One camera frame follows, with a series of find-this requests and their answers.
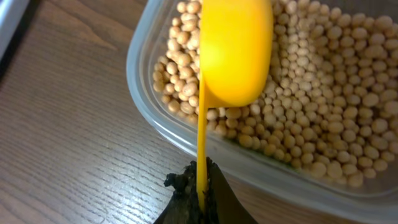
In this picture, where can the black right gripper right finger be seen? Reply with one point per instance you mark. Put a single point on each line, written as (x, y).
(222, 205)

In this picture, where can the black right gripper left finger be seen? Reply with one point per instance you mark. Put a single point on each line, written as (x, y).
(183, 207)

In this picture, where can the yellow plastic measuring scoop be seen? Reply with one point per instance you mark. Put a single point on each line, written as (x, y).
(235, 54)

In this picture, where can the white digital kitchen scale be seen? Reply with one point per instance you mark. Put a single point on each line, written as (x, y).
(11, 13)

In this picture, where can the clear container of soybeans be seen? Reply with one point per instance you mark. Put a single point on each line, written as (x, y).
(323, 133)

